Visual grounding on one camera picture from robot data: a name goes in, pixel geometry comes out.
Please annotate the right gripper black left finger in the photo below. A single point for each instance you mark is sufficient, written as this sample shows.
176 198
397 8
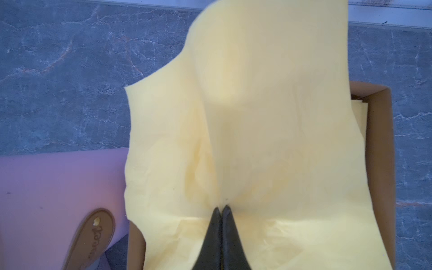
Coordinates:
210 256

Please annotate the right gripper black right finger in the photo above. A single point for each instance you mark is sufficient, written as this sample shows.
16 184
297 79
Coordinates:
233 254

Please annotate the brown paper straw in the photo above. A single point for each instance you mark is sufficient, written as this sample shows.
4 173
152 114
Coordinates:
91 239

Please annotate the yellow napkin sheets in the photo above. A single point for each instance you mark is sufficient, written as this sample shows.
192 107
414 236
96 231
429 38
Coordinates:
237 46

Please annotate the pink cup holder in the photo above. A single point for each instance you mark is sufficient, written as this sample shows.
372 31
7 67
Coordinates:
45 197

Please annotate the yellow napkins stack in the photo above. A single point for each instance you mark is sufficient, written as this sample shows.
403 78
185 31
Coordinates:
360 110

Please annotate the brown cardboard napkin box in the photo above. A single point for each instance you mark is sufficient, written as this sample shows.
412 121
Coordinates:
306 191

